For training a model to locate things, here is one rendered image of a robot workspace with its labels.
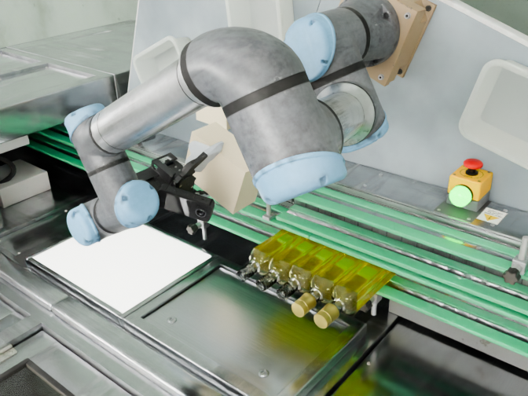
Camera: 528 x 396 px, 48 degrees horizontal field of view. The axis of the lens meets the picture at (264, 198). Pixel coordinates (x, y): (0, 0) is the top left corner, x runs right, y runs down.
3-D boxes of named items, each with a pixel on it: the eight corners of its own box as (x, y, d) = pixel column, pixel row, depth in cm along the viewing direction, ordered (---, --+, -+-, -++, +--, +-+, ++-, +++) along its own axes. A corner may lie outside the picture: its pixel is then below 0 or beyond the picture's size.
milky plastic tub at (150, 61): (151, 52, 186) (130, 58, 181) (193, 27, 170) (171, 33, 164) (173, 104, 189) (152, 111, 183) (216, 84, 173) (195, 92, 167)
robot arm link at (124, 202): (105, 168, 95) (76, 183, 103) (134, 231, 96) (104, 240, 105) (143, 153, 101) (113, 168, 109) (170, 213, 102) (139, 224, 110)
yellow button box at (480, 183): (459, 191, 134) (445, 203, 129) (463, 161, 131) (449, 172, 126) (489, 199, 130) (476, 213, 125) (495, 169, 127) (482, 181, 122)
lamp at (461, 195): (451, 199, 128) (445, 205, 126) (453, 181, 126) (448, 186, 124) (471, 206, 125) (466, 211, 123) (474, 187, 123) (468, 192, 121)
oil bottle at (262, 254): (298, 234, 154) (245, 272, 140) (298, 216, 152) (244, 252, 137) (317, 241, 151) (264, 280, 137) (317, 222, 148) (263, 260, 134)
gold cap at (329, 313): (339, 306, 120) (327, 317, 117) (339, 320, 122) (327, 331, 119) (324, 300, 122) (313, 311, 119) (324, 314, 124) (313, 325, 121)
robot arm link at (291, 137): (368, 59, 117) (291, 73, 67) (397, 128, 118) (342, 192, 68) (314, 83, 122) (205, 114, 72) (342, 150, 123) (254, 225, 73)
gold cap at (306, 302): (302, 302, 127) (289, 312, 124) (304, 289, 125) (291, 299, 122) (315, 310, 125) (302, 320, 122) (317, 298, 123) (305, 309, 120)
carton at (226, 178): (215, 121, 132) (192, 131, 127) (268, 160, 126) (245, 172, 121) (206, 163, 140) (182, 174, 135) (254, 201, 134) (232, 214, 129)
